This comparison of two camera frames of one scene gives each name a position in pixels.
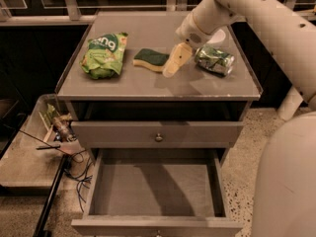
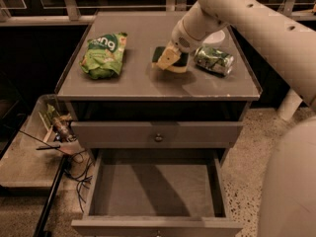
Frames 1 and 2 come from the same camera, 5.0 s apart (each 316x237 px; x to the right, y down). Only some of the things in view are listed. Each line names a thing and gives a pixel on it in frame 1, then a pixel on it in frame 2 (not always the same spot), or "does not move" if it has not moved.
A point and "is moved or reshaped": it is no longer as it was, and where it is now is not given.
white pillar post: [290, 104] does not move
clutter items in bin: [61, 124] does not move
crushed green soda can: [216, 61] does not move
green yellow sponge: [151, 59] is moved or reshaped
